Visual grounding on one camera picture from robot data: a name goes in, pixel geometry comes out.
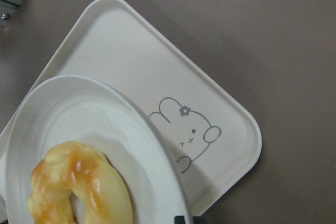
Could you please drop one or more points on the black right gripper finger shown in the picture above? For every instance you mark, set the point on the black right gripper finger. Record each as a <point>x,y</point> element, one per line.
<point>196,220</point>

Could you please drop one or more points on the white round plate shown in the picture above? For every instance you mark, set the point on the white round plate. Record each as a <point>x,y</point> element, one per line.
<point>75,108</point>

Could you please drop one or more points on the glazed donut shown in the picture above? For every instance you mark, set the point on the glazed donut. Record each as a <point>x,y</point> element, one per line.
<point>75,168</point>

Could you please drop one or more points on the cream rabbit tray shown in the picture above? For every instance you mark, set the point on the cream rabbit tray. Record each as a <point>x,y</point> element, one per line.
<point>214,140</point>

